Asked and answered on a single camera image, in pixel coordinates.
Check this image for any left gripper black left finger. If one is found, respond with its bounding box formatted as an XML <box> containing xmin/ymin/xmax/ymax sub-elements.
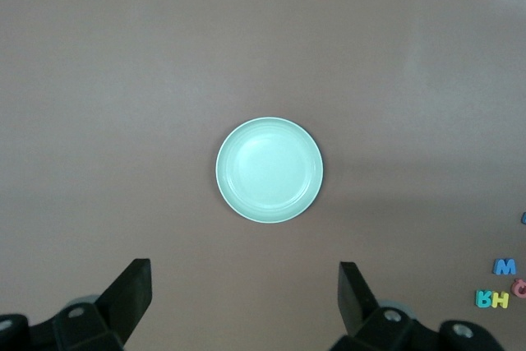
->
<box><xmin>52</xmin><ymin>258</ymin><xmax>154</xmax><ymax>351</ymax></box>

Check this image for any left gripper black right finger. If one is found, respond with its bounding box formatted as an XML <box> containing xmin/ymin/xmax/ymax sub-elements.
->
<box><xmin>328</xmin><ymin>261</ymin><xmax>443</xmax><ymax>351</ymax></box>

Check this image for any blue foam capital W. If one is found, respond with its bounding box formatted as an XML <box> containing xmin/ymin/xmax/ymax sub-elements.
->
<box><xmin>492</xmin><ymin>258</ymin><xmax>518</xmax><ymax>277</ymax></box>

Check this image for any pale green round plate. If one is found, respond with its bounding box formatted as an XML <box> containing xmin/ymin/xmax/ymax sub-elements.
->
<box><xmin>215</xmin><ymin>117</ymin><xmax>325</xmax><ymax>224</ymax></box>

